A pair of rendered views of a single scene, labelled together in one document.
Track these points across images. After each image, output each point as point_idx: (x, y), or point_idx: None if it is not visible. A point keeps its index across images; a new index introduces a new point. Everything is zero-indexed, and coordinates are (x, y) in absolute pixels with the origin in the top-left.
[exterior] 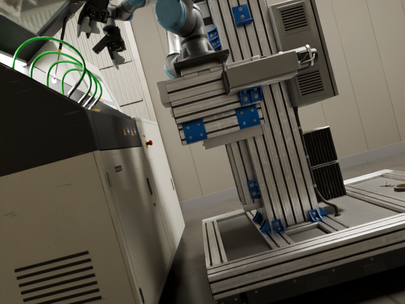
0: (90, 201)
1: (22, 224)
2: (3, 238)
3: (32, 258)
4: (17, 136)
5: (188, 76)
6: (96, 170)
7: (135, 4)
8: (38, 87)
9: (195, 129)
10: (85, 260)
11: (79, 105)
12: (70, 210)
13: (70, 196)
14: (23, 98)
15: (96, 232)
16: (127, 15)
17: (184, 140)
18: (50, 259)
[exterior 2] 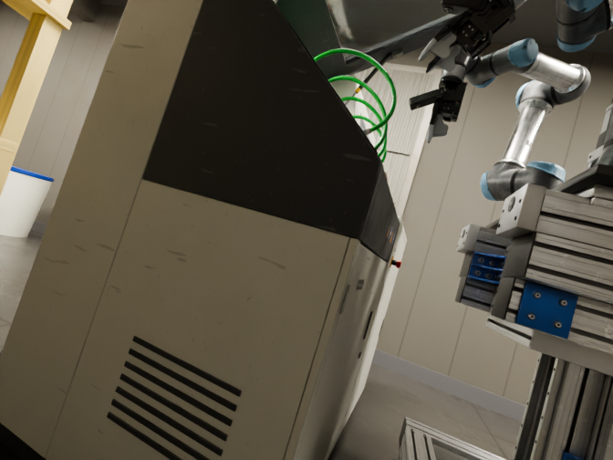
0: (294, 315)
1: (183, 279)
2: (150, 282)
3: (163, 338)
4: (255, 150)
5: (605, 204)
6: (337, 272)
7: (518, 61)
8: (328, 94)
9: (551, 307)
10: (228, 403)
11: (375, 151)
12: (256, 307)
13: (269, 286)
14: (297, 100)
15: (272, 372)
16: (486, 77)
17: (511, 311)
18: (184, 359)
